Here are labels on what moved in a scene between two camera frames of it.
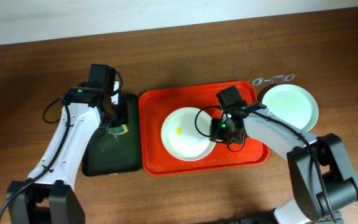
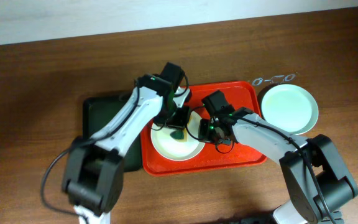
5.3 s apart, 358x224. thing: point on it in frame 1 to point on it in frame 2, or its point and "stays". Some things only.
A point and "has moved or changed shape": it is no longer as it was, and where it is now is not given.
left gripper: x=117 y=116 to x=178 y=121
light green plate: x=291 y=104 stays
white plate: x=185 y=134 has moved or changed shape
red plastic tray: x=156 y=105 stays
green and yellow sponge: x=118 y=130 has moved or changed shape
